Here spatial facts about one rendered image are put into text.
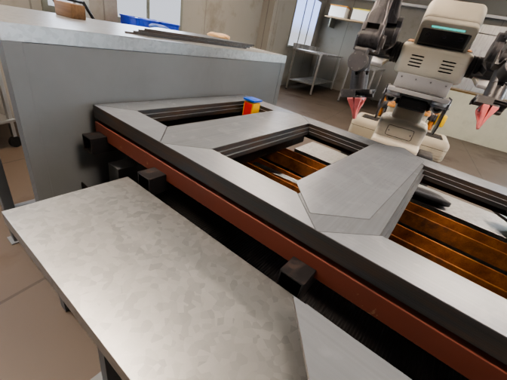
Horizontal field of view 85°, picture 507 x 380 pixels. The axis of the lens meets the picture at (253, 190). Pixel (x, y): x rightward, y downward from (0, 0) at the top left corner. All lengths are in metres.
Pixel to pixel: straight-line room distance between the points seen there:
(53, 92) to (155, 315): 0.73
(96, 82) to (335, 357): 0.95
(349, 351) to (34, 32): 0.97
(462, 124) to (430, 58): 5.70
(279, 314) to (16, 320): 1.20
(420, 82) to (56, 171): 1.46
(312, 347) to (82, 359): 1.04
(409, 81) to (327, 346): 1.26
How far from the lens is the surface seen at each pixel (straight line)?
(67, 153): 1.07
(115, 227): 0.62
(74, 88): 1.02
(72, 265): 0.56
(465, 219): 1.30
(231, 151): 0.79
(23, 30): 0.96
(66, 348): 1.38
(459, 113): 7.13
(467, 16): 1.49
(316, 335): 0.44
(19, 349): 1.43
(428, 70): 1.52
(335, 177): 0.74
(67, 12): 1.48
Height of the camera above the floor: 1.14
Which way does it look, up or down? 29 degrees down
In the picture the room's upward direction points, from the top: 12 degrees clockwise
